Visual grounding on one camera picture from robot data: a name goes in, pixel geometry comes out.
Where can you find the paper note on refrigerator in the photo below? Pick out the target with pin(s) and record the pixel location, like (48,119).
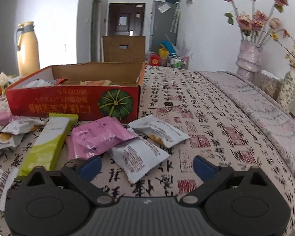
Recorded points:
(164,8)

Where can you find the dark brown door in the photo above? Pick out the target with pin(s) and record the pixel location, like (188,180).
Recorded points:
(115,29)

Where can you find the white printed snack packet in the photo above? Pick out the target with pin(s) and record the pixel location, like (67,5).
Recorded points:
(1,186)
(19,125)
(137,158)
(5,141)
(159,132)

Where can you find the green white snack packet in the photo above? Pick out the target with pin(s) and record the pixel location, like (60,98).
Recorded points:
(46,145)

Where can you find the calligraphy print tablecloth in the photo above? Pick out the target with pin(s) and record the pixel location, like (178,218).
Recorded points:
(211,132)

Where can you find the grey refrigerator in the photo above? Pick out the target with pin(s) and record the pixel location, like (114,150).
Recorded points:
(161,29)

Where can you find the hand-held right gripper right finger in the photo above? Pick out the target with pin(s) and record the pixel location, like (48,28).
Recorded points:
(204,168)

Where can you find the wooden chair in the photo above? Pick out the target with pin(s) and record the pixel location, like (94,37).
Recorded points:
(113,52)

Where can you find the red blue snack bag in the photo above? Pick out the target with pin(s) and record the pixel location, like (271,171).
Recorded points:
(61,80)

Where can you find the small red box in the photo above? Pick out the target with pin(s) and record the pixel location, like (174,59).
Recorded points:
(154,60)

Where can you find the red cardboard box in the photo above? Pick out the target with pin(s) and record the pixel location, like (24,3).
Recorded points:
(64,100)

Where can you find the glass storage jar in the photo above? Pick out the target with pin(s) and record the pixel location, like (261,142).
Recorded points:
(269,84)

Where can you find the pink snack packet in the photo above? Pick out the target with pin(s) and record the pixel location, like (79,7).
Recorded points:
(0,118)
(100,135)

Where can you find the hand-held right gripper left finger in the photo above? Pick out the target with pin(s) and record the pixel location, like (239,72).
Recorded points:
(91,168)

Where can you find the dried pink roses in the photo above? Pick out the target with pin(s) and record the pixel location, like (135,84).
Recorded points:
(245,21)

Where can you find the pink ribbed vase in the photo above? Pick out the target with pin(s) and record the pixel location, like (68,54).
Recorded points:
(248,59)

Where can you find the floral patterned vase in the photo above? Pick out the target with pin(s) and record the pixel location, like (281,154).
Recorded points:
(287,91)

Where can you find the yellow bag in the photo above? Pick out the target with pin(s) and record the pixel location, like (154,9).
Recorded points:
(163,53)

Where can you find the yellow thermos jug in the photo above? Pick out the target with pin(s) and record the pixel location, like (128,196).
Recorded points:
(28,54)

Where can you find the blue plastic item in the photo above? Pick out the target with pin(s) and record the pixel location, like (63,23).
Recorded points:
(168,46)

